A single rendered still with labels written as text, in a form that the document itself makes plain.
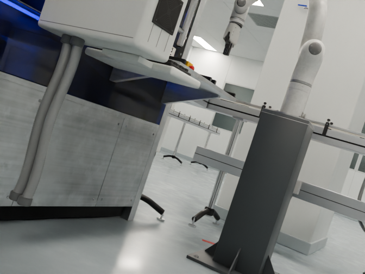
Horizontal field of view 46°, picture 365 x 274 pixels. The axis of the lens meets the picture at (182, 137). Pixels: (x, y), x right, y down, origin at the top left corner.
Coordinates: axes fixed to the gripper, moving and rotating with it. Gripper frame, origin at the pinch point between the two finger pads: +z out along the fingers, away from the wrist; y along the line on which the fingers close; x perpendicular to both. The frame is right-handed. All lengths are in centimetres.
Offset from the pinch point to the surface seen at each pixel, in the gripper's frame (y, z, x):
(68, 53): 100, 36, -10
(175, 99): 0.6, 33.0, -21.0
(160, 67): 88, 31, 21
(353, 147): -82, 24, 68
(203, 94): 0.5, 26.1, -4.8
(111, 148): 31, 70, -30
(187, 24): 87, 14, 25
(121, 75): 51, 33, -24
